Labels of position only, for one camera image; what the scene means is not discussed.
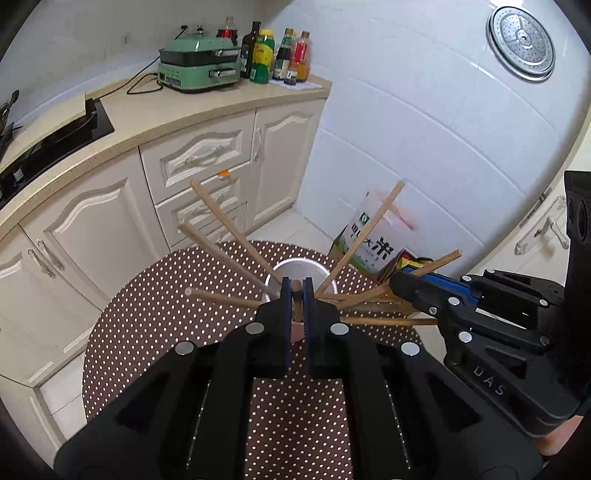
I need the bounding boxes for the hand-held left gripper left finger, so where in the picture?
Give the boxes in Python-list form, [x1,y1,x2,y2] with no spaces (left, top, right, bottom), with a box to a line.
[54,277,293,480]

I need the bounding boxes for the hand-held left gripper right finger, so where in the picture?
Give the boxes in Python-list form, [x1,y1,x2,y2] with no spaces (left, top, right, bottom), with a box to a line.
[302,277,544,480]

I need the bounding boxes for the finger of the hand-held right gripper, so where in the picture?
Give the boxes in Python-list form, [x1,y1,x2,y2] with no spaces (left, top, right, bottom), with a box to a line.
[425,270,568,309]
[389,271,552,355]

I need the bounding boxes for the slender wooden chopstick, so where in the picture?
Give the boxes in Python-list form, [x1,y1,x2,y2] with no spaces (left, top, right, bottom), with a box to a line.
[316,249,463,301]

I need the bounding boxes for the white metal cup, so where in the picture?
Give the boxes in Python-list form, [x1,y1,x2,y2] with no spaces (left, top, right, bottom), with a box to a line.
[262,258,343,344]

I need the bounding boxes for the bunch of chopsticks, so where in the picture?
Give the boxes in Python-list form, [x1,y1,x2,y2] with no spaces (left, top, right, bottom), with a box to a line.
[178,180,439,329]

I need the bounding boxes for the person's right hand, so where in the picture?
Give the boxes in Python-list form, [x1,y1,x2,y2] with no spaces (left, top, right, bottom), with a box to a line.
[538,416,581,457]

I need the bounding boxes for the cardboard box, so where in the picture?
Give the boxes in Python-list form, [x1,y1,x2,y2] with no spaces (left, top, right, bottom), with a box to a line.
[329,237,352,265]
[376,249,416,288]

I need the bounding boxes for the white rice bag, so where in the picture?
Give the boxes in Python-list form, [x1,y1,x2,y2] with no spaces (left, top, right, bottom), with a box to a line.
[341,191,419,274]

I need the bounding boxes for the small cream drawer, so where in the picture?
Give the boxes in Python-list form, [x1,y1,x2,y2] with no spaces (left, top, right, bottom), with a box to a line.
[203,208,249,246]

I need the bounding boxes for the medium cream drawer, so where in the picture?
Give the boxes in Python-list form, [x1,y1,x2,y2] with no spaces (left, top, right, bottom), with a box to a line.
[154,173,251,246]

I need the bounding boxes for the cream cabinet door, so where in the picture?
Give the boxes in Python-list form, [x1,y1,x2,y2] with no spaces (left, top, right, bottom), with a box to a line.
[0,226,103,385]
[18,152,154,302]
[246,99,325,228]

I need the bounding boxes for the large cream drawer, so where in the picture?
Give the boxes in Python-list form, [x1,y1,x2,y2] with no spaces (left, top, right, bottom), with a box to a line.
[140,111,256,205]

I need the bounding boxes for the white paper sheet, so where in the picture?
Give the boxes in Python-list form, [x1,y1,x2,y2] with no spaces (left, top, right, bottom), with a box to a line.
[270,78,324,91]

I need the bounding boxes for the round metal steamer plate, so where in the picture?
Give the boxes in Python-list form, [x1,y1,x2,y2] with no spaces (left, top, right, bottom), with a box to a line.
[486,4,557,84]

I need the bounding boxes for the green yellow bottle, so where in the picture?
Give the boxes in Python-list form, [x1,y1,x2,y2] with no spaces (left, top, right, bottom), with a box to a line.
[249,29,276,85]

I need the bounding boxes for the red label orange bottle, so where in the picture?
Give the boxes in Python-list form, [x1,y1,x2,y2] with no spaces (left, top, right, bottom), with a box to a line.
[292,31,311,84]

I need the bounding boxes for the dark sauce bottle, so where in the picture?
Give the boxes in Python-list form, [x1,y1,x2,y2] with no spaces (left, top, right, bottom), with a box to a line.
[272,28,295,82]

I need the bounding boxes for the green electric cooker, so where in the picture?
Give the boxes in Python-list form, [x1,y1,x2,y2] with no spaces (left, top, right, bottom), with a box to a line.
[157,38,242,94]

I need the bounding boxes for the dark oil bottle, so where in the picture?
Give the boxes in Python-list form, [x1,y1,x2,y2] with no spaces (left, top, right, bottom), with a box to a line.
[239,21,262,79]

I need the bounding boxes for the black gas stove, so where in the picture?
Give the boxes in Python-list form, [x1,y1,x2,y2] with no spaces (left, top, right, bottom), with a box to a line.
[0,99,115,209]

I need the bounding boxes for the cola bottle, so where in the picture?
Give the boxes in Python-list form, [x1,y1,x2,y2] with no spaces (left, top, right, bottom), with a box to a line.
[217,17,239,48]

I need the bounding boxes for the beige stone slab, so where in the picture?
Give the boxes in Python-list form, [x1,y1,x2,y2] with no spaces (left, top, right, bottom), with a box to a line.
[9,91,100,157]

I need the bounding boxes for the black wok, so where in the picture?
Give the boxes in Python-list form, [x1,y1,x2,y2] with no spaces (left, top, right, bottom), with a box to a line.
[0,90,22,149]

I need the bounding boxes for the silver door handle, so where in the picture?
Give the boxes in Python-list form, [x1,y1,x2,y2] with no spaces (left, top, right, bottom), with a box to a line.
[514,188,570,256]

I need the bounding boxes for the black power cable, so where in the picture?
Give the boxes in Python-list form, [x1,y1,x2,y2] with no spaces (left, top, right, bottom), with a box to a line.
[95,69,163,100]

